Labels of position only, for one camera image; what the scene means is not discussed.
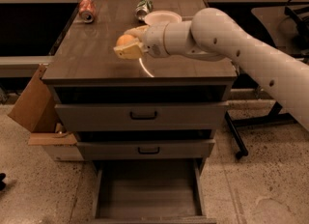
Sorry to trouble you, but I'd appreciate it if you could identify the white bowl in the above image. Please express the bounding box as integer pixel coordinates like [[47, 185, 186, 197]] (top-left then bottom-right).
[[144, 11, 183, 25]]

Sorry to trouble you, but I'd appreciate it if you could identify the grey middle drawer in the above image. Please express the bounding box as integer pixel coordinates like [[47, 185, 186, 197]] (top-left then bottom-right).
[[77, 139, 215, 160]]

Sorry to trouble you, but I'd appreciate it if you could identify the grey drawer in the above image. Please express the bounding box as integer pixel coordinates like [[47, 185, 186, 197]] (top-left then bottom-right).
[[55, 101, 227, 131], [77, 139, 215, 160], [92, 159, 216, 224]]

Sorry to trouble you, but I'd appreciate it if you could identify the orange fruit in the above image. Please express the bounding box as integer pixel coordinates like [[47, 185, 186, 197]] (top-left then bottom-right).
[[116, 34, 134, 46]]

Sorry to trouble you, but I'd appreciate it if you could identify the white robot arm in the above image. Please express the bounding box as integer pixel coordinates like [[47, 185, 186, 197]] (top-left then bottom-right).
[[114, 8, 309, 129]]

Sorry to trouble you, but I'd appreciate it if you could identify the red soda can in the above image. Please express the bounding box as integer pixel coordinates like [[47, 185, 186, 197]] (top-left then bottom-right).
[[78, 0, 96, 23]]

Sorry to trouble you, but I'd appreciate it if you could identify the black object on floor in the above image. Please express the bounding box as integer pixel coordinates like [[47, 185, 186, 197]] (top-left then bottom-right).
[[0, 173, 6, 191]]

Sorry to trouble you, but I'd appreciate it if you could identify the black side table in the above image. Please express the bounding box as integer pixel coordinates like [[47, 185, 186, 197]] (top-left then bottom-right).
[[221, 0, 309, 159]]

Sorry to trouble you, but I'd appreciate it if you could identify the grey bottom drawer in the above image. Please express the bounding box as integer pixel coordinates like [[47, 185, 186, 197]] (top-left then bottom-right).
[[92, 159, 216, 224]]

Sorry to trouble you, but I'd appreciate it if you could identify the grey drawer cabinet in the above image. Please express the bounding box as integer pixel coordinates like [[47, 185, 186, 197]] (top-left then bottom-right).
[[42, 0, 239, 171]]

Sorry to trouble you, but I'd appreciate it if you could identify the brown cardboard box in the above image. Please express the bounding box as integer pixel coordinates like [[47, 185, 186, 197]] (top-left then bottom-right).
[[8, 65, 84, 161]]

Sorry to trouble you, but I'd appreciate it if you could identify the grey top drawer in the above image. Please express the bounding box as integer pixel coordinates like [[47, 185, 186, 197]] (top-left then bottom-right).
[[55, 101, 227, 131]]

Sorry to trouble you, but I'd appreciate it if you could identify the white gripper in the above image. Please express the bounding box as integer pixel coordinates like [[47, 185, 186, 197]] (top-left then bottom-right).
[[114, 23, 169, 60]]

